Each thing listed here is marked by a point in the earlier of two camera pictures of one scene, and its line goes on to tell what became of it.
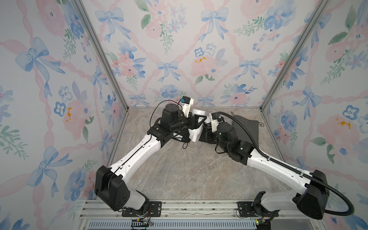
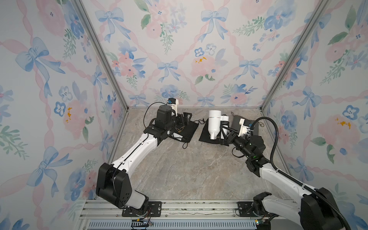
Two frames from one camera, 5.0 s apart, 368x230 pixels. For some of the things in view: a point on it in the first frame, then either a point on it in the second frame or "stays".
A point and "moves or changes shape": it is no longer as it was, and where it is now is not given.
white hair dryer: (194, 133) moves or changes shape
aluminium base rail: (189, 215) stays
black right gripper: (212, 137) → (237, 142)
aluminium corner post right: (316, 13) stays
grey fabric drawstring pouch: (246, 130) stays
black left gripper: (195, 120) → (186, 121)
